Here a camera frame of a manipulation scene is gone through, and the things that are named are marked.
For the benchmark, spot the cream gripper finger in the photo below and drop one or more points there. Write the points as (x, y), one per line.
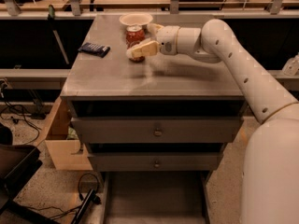
(153, 28)
(143, 49)

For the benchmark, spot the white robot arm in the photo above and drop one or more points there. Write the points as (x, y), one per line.
(271, 165)

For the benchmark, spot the red coke can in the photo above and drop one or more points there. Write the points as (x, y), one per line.
(134, 35)

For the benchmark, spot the white bowl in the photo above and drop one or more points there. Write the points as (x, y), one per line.
(141, 19)

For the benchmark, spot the wooden box on floor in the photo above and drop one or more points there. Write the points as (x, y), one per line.
(66, 153)

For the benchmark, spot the black power strip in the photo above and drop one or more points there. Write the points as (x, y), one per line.
(90, 198)

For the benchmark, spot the black chair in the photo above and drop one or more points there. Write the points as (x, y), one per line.
(18, 163)

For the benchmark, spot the middle grey drawer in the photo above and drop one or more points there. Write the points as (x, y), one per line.
(141, 162)

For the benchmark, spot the grey drawer cabinet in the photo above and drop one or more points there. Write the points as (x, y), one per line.
(160, 87)

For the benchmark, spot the top grey drawer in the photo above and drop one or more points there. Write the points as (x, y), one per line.
(202, 130)

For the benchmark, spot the open bottom grey drawer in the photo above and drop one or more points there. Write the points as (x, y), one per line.
(155, 198)

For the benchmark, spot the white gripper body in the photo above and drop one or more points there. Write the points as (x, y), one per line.
(167, 38)

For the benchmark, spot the dark blue snack bag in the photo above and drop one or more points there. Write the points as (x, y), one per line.
(95, 49)

